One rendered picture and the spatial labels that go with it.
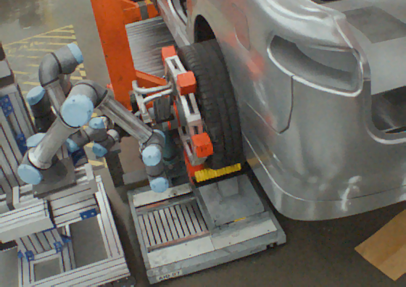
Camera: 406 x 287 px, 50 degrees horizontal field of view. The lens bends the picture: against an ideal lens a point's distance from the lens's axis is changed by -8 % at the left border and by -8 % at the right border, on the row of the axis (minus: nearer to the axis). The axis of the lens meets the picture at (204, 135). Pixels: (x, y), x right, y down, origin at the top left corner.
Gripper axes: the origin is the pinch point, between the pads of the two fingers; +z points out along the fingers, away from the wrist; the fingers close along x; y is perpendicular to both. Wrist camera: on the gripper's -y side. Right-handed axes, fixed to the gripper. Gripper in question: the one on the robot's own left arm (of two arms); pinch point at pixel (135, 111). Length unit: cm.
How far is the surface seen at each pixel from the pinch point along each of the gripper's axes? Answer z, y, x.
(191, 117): -14, -14, 46
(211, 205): 3, 61, 36
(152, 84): 33.8, 4.4, -13.4
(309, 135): -43, -39, 112
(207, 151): -19, -1, 56
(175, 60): 10.6, -28.2, 24.5
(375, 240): 28, 83, 131
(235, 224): 1, 69, 52
